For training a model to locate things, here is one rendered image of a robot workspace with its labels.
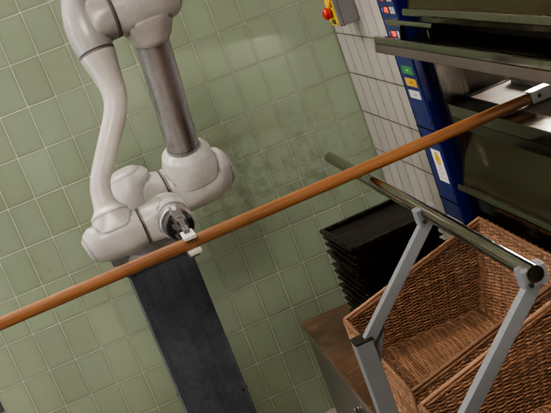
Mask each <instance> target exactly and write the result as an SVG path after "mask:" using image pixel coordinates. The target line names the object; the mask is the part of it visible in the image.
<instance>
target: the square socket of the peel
mask: <svg viewBox="0 0 551 413"><path fill-rule="evenodd" d="M525 93H528V94H529V95H530V96H531V104H532V105H535V104H536V103H539V102H542V101H544V100H546V99H548V98H551V85H550V84H541V85H539V86H536V87H534V88H531V89H529V90H527V91H525ZM531 104H530V105H531Z"/></svg>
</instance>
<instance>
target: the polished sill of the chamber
mask: <svg viewBox="0 0 551 413"><path fill-rule="evenodd" d="M447 105H448V108H449V113H450V115H451V116H452V117H454V118H458V119H460V120H464V119H466V118H468V117H470V116H474V115H475V114H478V113H480V112H482V111H485V110H487V109H490V108H491V107H495V106H497V105H498V104H496V103H492V102H487V101H483V100H480V99H476V98H470V97H467V96H465V97H463V98H459V99H457V100H455V101H452V102H450V103H448V104H447ZM482 126H484V127H487V128H490V129H495V130H497V131H500V132H503V133H506V134H511V135H513V136H517V137H519V138H524V139H527V140H530V141H532V142H536V143H540V144H543V145H546V146H549V147H551V117H548V116H542V115H539V114H535V113H532V112H528V111H523V110H519V109H518V110H516V111H513V112H511V113H508V114H507V115H505V116H501V117H499V118H497V119H495V120H492V121H490V122H488V123H485V124H483V125H482Z"/></svg>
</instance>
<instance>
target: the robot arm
mask: <svg viewBox="0 0 551 413"><path fill-rule="evenodd" d="M181 8H182V0H61V14H62V21H63V25H64V29H65V31H66V36H67V38H68V40H69V42H70V44H71V47H72V49H73V50H74V52H75V54H76V56H77V57H78V58H79V60H80V62H81V64H82V66H83V67H84V68H85V69H86V70H87V72H88V73H89V75H90V76H91V78H92V79H93V81H94V83H95V84H96V85H97V86H98V89H99V90H100V92H101V94H102V99H103V103H104V112H103V118H102V125H101V129H100V133H99V137H98V144H97V147H96V152H95V155H94V159H93V166H92V170H91V175H90V195H91V199H92V203H93V218H92V219H91V221H92V227H90V228H88V229H86V230H85V232H84V234H83V236H82V241H81V244H82V245H83V247H84V249H85V251H86V252H87V253H88V254H89V256H90V258H91V259H92V260H93V261H111V262H112V264H113V267H117V266H121V265H124V264H125V263H127V262H130V261H132V260H135V259H137V258H139V257H142V256H144V255H147V254H149V253H150V252H154V251H156V250H158V249H160V248H162V247H165V246H168V245H170V244H172V243H175V242H177V241H180V240H181V239H183V240H184V241H185V242H187V241H189V240H191V239H193V238H197V235H196V233H195V232H194V218H193V216H192V213H191V211H195V210H197V209H198V208H200V207H204V206H206V205H207V204H209V203H210V202H213V201H215V200H217V199H218V198H219V197H220V196H221V195H223V194H224V193H225V192H226V191H227V190H228V189H229V188H230V186H231V185H232V183H233V181H234V179H235V171H234V168H233V165H232V163H231V160H230V158H229V157H228V156H227V155H226V154H225V153H224V152H223V151H222V150H221V149H219V148H216V147H210V145H209V143H208V142H207V141H205V140H203V139H202V138H199V137H198V135H197V131H196V129H195V126H194V121H193V117H192V115H191V111H190V109H189V104H188V101H187V97H186V95H185V92H184V87H183V84H182V79H181V77H180V72H179V68H178V66H177V62H176V59H175V54H174V52H173V48H172V46H171V41H170V36H171V31H172V21H173V17H175V16H177V15H178V14H179V12H180V10H181ZM123 36H125V38H126V39H127V41H128V42H129V43H130V44H131V45H132V46H133V47H134V49H135V51H136V54H137V57H138V60H139V64H140V67H141V70H142V72H143V77H144V80H145V83H146V85H147V88H148V92H149V96H150V98H151V101H152V104H153V108H154V111H155V114H156V117H157V121H158V124H159V126H160V130H161V132H162V137H163V139H164V142H165V145H166V149H165V150H164V152H163V154H162V169H160V170H157V171H154V172H148V169H147V168H145V167H143V166H135V165H130V166H126V167H123V168H121V169H119V170H118V171H116V172H114V173H113V174H112V171H113V167H114V164H115V161H116V155H117V152H118V149H119V146H120V142H121V137H122V134H123V130H124V127H125V120H126V116H127V107H128V102H127V93H126V89H125V83H124V80H123V77H122V73H121V68H120V65H119V62H118V59H117V55H116V49H115V46H114V44H113V41H114V40H116V39H118V38H120V37H123Z"/></svg>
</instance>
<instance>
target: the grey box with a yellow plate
mask: <svg viewBox="0 0 551 413"><path fill-rule="evenodd" d="M323 2H324V3H325V6H326V8H327V7H328V8H329V9H330V10H331V13H332V18H331V19H330V23H331V24H332V25H333V26H340V27H342V26H346V25H348V24H350V23H353V22H354V21H357V20H359V15H358V13H357V8H356V6H355V3H354V0H323ZM328 2H330V3H331V6H332V8H331V7H329V6H328Z"/></svg>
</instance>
